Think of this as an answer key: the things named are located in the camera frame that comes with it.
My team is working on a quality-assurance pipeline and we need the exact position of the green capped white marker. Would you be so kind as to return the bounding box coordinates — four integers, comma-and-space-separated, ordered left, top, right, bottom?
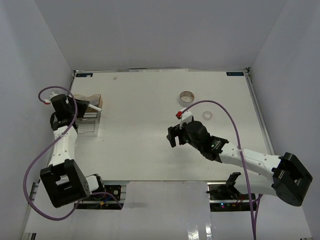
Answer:
88, 104, 102, 112

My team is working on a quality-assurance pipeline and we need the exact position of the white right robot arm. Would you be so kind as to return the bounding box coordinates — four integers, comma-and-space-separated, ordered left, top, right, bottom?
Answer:
166, 120, 313, 207

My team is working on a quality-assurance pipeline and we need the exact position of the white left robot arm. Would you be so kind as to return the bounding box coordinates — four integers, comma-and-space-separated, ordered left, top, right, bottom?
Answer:
40, 92, 106, 208

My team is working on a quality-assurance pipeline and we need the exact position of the clear brown organizer container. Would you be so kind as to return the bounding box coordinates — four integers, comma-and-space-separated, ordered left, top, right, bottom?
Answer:
74, 94, 103, 137

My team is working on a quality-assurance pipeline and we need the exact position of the small clear tape roll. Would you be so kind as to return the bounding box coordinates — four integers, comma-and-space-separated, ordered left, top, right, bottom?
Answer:
202, 111, 213, 121

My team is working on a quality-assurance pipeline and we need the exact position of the black label left corner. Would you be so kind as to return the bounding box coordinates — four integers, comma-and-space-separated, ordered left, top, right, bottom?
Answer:
75, 73, 93, 78

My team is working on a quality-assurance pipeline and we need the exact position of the black label corner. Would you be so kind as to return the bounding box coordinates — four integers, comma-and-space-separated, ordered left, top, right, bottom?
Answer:
226, 71, 244, 77
75, 73, 93, 78

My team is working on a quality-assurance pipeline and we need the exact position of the large white tape roll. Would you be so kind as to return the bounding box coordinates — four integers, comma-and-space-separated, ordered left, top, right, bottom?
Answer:
178, 91, 195, 108

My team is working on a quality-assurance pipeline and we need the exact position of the black label right corner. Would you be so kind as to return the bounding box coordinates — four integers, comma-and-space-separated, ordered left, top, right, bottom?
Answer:
226, 71, 244, 77

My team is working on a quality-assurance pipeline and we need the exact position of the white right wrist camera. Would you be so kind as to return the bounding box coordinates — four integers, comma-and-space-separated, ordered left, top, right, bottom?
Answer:
176, 108, 193, 128

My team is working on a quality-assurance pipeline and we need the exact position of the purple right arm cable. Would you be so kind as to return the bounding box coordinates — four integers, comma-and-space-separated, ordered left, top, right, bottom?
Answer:
179, 99, 263, 240

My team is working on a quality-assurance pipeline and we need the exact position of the aluminium rail right edge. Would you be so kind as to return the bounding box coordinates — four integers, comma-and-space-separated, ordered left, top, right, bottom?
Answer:
244, 67, 275, 155

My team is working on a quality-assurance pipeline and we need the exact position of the aluminium rail edge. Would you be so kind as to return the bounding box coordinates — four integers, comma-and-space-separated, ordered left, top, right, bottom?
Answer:
244, 67, 275, 155
27, 182, 40, 207

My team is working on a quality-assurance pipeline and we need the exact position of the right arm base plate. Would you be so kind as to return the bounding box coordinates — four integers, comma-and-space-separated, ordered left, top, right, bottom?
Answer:
206, 183, 250, 213

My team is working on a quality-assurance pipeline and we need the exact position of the aluminium rail left edge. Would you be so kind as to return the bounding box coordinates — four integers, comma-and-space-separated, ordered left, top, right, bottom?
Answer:
27, 182, 40, 207

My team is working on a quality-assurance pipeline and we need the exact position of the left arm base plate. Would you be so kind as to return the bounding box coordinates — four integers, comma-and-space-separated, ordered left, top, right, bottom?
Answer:
76, 184, 126, 210

